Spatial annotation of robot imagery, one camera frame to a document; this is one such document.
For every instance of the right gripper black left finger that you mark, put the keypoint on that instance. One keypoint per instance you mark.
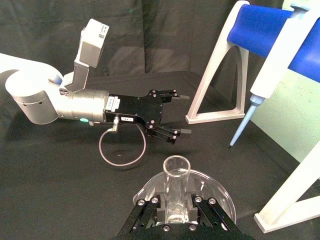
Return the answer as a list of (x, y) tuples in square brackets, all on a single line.
[(147, 215)]

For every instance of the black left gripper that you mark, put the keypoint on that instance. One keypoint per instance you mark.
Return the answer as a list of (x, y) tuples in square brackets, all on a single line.
[(135, 110)]

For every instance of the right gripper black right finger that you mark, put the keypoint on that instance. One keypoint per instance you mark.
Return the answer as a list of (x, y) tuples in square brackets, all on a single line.
[(212, 215)]

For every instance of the clear plastic test tube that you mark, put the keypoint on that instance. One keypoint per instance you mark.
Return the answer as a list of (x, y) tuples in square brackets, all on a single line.
[(177, 180)]

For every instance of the clear round plastic dish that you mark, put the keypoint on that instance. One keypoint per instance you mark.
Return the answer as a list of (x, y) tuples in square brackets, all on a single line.
[(220, 195)]

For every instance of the black table cloth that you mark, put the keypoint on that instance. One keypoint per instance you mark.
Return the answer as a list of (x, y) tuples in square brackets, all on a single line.
[(50, 187)]

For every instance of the white pipette with pale blue tip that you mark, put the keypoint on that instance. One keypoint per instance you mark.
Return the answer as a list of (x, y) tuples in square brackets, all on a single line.
[(275, 65)]

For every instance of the white stand with blue bar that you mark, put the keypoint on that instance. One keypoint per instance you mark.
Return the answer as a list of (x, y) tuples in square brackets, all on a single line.
[(262, 30)]

